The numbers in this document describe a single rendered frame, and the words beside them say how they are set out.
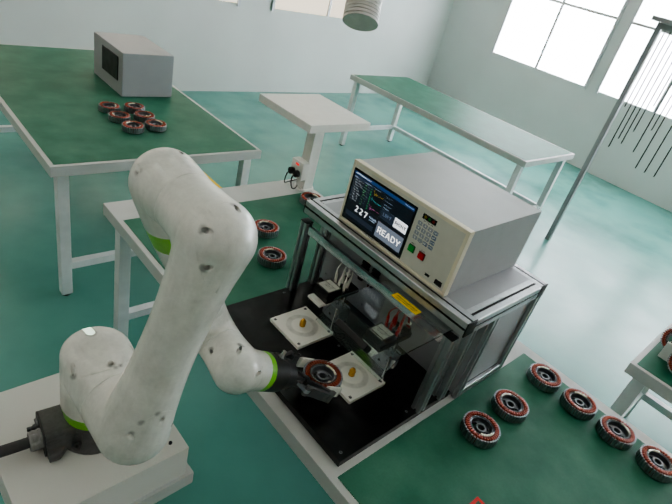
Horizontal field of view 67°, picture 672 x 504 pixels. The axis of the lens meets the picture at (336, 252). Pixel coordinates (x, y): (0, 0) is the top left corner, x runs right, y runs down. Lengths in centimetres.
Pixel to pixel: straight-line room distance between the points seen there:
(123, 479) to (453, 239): 92
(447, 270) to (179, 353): 77
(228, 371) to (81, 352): 28
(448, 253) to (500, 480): 63
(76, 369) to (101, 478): 25
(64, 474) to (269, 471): 118
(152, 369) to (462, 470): 92
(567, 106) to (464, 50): 192
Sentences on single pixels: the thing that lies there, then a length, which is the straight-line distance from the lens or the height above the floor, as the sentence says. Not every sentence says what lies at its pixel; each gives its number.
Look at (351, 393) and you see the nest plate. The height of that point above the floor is 78.
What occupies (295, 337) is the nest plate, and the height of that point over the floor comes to 78.
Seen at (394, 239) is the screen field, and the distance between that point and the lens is 147.
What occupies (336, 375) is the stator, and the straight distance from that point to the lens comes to 144.
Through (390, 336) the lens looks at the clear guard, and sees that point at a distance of 128.
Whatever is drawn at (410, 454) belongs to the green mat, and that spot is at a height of 75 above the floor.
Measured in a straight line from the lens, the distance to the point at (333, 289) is 162.
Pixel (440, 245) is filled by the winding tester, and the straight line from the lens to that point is 137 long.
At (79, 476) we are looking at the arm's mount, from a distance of 121.
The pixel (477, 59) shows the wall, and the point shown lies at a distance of 872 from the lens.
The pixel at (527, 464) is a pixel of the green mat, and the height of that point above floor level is 75.
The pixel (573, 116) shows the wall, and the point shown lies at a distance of 797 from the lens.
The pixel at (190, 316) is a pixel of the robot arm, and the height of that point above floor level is 131.
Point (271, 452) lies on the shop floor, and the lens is 231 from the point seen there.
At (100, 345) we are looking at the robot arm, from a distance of 108.
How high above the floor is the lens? 184
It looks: 31 degrees down
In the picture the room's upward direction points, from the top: 16 degrees clockwise
